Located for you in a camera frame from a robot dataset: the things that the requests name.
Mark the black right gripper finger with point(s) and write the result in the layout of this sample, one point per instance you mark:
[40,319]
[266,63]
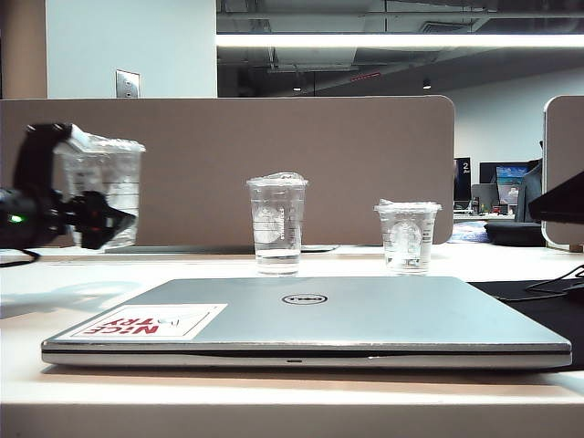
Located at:
[566,201]

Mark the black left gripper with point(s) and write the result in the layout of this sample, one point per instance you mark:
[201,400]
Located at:
[32,219]

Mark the clear cup with large label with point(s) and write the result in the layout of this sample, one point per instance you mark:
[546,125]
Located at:
[118,182]

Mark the short clear plastic cup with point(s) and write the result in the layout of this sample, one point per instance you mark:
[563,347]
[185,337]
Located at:
[407,242]

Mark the tall clear plastic cup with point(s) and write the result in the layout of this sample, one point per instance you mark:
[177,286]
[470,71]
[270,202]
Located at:
[277,228]

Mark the silver Dell laptop with sticker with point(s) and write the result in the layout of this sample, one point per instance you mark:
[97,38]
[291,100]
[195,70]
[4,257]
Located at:
[365,315]

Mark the grey office chair back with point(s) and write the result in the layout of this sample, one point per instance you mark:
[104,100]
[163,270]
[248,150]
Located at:
[534,182]

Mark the monitor with blue picture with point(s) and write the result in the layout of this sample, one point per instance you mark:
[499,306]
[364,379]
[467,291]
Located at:
[510,184]

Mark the black round cushion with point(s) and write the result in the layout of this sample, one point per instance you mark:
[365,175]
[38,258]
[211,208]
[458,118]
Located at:
[511,232]

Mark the brown divider with white edge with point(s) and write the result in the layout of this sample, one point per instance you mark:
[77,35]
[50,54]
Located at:
[568,137]

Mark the dark switched-off monitor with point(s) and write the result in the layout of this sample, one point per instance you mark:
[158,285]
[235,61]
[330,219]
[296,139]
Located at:
[487,174]

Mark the black sign with numeral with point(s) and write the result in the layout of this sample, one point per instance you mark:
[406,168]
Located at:
[463,180]

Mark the black mouse pad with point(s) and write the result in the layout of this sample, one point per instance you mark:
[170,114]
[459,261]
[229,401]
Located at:
[524,319]

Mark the wide brown desk divider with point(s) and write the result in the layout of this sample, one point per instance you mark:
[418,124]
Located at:
[274,137]

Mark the long ceiling light strip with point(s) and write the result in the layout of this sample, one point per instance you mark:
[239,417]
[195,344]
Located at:
[388,40]

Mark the metal wall switch plate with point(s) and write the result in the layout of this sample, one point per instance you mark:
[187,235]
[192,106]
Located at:
[128,84]

